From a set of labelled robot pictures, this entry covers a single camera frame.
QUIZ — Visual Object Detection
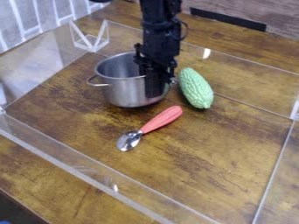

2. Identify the stainless steel pot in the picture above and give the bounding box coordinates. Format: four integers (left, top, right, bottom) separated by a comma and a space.
86, 52, 170, 108

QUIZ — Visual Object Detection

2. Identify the black wall strip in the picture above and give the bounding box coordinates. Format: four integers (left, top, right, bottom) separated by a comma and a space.
189, 7, 266, 32

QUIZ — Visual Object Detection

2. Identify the green bitter gourd toy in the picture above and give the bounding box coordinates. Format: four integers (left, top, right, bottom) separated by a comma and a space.
178, 67, 213, 109

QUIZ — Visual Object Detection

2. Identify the clear acrylic enclosure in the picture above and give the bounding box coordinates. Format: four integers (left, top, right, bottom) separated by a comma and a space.
0, 21, 299, 224

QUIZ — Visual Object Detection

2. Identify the pink handled metal spoon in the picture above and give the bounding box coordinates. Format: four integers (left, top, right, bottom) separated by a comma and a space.
116, 106, 182, 151

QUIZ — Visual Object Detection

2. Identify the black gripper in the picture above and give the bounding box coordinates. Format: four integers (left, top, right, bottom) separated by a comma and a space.
134, 17, 182, 98

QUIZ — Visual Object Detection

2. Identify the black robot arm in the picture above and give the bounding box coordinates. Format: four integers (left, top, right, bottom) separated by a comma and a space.
134, 0, 182, 98

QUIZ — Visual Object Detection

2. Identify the black cable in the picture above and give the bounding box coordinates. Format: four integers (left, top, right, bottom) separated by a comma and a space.
170, 17, 190, 42

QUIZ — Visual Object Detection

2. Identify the clear acrylic corner bracket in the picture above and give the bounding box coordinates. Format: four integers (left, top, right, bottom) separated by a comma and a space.
69, 21, 109, 53

